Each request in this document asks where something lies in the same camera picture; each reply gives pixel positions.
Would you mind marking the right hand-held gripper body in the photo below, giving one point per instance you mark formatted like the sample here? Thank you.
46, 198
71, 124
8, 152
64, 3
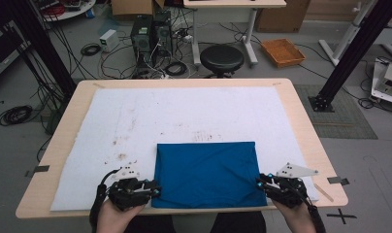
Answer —
289, 191

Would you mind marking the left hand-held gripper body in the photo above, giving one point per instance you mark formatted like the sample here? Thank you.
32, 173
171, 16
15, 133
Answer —
127, 194

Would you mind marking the blue t-shirt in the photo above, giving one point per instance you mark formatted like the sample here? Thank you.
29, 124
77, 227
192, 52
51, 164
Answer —
208, 174

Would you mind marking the person's left hand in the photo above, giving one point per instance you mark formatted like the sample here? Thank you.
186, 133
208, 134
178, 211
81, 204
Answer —
116, 220

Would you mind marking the person's right hand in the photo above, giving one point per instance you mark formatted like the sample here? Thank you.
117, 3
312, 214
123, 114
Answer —
296, 220

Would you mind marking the person's left leg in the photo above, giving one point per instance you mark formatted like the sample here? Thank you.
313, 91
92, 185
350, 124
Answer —
155, 225

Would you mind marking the person's leg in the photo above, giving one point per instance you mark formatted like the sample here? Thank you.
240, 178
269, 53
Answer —
155, 225
239, 223

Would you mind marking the thin wooden stick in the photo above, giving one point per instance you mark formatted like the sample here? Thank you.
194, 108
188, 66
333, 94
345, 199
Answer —
324, 193

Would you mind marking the person's right leg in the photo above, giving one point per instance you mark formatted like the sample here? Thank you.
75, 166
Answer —
239, 223

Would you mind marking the grey tape strip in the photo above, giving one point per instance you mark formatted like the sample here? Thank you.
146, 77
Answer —
40, 169
338, 180

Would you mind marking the black tape cross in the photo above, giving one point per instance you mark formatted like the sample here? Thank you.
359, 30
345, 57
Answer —
342, 216

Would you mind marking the white felt mat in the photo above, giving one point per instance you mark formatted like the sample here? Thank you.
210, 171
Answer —
171, 113

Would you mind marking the grey floor mat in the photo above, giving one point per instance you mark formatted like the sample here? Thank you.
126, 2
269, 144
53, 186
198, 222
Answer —
346, 116

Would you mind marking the orange tray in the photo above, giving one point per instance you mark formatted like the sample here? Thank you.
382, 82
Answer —
283, 51

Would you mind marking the black round stool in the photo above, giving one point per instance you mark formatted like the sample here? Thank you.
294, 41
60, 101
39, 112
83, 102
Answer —
222, 58

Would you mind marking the black computer tower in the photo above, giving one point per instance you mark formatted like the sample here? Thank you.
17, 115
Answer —
141, 39
162, 32

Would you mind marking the white device on plate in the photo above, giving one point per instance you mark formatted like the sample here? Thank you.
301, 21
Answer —
389, 81

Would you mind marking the small white box device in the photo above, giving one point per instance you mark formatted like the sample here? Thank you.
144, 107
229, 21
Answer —
108, 40

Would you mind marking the large cardboard box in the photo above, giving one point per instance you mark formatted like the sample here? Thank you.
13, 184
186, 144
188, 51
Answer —
281, 16

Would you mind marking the white metal stand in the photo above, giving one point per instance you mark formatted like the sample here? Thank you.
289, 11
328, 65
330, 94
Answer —
346, 35

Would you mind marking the white desk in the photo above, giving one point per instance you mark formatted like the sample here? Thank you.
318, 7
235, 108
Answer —
236, 3

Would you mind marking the black equipment case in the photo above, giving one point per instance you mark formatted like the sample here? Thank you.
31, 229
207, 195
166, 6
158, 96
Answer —
5, 48

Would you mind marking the round white table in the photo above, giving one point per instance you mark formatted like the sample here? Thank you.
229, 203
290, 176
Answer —
71, 9

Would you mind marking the black frame post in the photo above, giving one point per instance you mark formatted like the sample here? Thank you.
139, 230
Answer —
355, 48
45, 48

